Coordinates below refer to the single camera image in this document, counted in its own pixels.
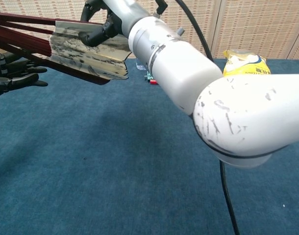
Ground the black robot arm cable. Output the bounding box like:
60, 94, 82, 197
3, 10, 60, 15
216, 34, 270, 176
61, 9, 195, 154
154, 0, 240, 235

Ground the paper folding fan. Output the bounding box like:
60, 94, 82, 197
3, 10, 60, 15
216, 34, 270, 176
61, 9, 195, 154
0, 11, 132, 86

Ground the blue table cloth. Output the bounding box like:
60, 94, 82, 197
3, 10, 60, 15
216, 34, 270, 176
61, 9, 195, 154
0, 58, 299, 235

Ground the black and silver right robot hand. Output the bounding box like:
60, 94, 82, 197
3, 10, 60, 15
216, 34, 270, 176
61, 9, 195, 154
78, 0, 152, 47

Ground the yellow snack bag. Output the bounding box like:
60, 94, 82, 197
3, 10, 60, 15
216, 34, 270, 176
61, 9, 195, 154
222, 48, 273, 78

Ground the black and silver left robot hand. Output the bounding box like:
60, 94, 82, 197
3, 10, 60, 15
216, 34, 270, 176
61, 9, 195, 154
0, 52, 49, 98

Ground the clear plastic water bottle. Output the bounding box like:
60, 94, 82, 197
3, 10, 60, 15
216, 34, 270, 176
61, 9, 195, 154
134, 58, 150, 71

